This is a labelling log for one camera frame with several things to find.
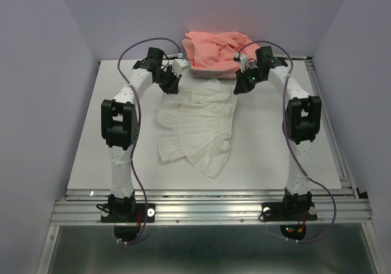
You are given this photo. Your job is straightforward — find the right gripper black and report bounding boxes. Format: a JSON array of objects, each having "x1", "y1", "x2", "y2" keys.
[{"x1": 233, "y1": 65, "x2": 266, "y2": 94}]

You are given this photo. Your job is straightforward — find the white pleated skirt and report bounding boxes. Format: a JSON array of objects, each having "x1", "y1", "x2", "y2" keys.
[{"x1": 156, "y1": 79, "x2": 237, "y2": 178}]

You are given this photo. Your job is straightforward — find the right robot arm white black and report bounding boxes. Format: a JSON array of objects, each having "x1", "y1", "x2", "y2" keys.
[{"x1": 233, "y1": 46, "x2": 322, "y2": 219}]

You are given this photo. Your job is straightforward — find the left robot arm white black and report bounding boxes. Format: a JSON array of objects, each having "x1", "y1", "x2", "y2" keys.
[{"x1": 101, "y1": 47, "x2": 188, "y2": 222}]

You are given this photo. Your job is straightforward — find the grey fabric basket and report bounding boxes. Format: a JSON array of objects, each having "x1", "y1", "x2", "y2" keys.
[{"x1": 186, "y1": 54, "x2": 240, "y2": 80}]

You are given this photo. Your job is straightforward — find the pink skirt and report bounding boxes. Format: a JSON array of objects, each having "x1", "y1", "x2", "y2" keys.
[{"x1": 182, "y1": 31, "x2": 260, "y2": 71}]

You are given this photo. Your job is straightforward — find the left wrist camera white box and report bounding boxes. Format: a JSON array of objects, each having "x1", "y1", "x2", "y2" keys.
[{"x1": 171, "y1": 59, "x2": 189, "y2": 76}]

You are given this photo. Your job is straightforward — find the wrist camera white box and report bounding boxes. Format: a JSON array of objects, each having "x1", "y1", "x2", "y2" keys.
[
  {"x1": 171, "y1": 59, "x2": 189, "y2": 76},
  {"x1": 233, "y1": 52, "x2": 250, "y2": 72}
]

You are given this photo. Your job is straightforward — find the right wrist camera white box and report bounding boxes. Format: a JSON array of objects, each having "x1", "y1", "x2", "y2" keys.
[{"x1": 233, "y1": 52, "x2": 250, "y2": 72}]

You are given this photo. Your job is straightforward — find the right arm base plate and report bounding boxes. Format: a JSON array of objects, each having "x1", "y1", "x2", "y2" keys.
[{"x1": 258, "y1": 201, "x2": 318, "y2": 243}]

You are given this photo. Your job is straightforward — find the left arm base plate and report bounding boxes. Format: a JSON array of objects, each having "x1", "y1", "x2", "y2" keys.
[{"x1": 95, "y1": 203, "x2": 156, "y2": 246}]

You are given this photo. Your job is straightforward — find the aluminium frame rail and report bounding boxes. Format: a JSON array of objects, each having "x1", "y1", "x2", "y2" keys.
[{"x1": 38, "y1": 60, "x2": 387, "y2": 273}]

